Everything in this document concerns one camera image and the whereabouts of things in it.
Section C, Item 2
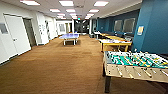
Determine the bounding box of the wooden top table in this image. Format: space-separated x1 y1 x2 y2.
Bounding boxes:
105 34 128 42
94 31 111 40

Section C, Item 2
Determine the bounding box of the medium interior glass window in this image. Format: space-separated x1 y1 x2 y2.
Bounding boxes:
114 19 124 33

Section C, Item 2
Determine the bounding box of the yellow air hockey table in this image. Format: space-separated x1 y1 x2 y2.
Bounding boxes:
98 38 133 53

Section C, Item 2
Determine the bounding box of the ceiling light panel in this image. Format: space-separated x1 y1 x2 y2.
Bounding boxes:
93 0 110 7
65 8 77 13
49 8 61 13
19 0 41 6
88 8 100 14
58 0 75 7

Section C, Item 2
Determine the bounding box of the green foosball table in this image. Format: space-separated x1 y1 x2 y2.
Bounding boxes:
102 50 168 94

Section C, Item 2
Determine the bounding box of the blue ping pong table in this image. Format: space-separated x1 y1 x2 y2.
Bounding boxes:
59 32 81 46

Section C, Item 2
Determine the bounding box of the white double door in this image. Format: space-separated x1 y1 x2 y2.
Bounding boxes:
3 14 32 56

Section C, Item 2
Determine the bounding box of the yellow framed pillar sign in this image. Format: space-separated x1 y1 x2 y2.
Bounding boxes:
136 25 145 36

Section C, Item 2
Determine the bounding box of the large interior glass window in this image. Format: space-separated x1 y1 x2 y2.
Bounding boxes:
123 17 137 34

